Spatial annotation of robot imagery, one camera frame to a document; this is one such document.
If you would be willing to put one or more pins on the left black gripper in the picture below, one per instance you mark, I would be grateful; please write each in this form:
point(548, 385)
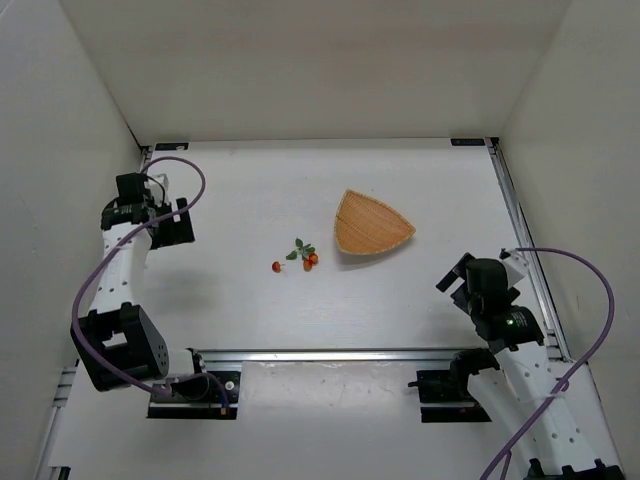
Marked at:
point(175, 228)

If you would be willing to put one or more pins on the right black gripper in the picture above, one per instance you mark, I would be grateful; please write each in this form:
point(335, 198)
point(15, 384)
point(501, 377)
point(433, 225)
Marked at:
point(458, 288)

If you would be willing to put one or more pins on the fake cherry tomato sprig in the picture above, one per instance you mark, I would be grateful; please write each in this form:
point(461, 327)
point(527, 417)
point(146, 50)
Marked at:
point(306, 253)

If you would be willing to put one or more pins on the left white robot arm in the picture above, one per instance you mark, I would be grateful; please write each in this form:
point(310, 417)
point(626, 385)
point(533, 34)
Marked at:
point(114, 336)

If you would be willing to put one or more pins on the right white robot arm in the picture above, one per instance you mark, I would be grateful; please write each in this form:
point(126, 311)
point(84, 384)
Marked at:
point(512, 377)

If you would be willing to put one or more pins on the woven triangular fruit bowl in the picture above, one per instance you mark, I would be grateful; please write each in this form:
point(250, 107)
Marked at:
point(366, 226)

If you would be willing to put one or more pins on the single fake cherry tomato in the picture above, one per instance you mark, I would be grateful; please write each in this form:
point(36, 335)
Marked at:
point(277, 267)

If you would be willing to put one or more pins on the right aluminium rail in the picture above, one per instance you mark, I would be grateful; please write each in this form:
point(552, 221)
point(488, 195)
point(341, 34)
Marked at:
point(537, 277)

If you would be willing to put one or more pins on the aluminium rail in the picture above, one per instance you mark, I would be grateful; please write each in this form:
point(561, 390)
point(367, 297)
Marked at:
point(44, 471)
point(339, 355)
point(537, 277)

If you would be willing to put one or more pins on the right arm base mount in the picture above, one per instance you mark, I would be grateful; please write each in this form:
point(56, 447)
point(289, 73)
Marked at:
point(443, 394)

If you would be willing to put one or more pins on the front aluminium rail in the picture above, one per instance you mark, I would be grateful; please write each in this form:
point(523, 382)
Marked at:
point(339, 355)

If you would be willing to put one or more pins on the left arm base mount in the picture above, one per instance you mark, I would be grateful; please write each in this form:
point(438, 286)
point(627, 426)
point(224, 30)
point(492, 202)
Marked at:
point(200, 399)

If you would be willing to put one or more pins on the left aluminium rail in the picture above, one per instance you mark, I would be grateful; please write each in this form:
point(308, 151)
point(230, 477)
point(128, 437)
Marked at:
point(44, 471)

